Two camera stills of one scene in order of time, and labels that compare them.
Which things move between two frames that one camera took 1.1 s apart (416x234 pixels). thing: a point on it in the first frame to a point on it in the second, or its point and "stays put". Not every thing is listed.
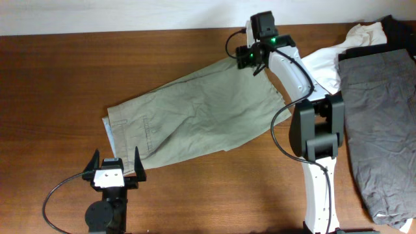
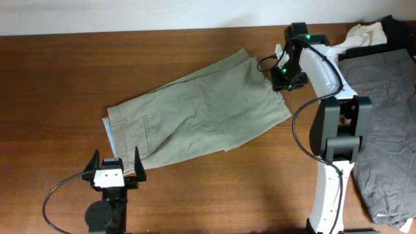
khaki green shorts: (213, 112) stays put
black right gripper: (244, 56) to (289, 84)
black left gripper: (134, 182) stays put
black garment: (400, 34) stays put
